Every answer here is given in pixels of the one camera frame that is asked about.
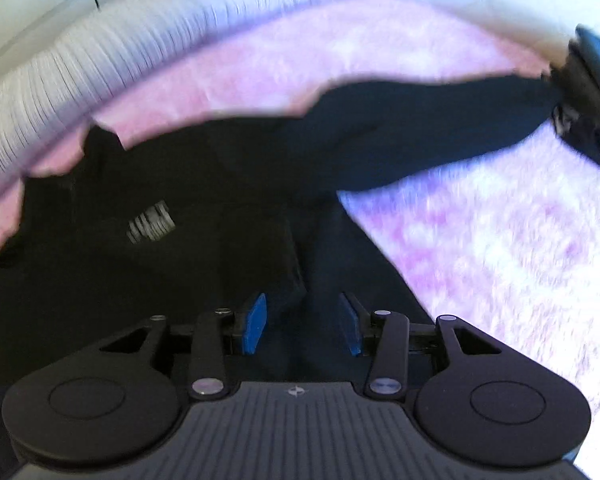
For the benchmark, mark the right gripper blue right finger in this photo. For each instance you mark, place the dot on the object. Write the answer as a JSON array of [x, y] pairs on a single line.
[[350, 312]]

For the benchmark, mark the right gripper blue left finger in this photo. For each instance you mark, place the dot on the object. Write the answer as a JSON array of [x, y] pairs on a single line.
[[252, 317]]

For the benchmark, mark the black zip jacket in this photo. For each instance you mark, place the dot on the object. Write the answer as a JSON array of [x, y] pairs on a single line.
[[207, 215]]

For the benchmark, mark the pink rose bedsheet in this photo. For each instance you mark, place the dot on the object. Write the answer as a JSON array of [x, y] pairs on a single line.
[[501, 250]]

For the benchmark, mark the folded black garment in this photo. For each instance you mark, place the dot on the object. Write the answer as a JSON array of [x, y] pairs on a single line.
[[576, 118]]

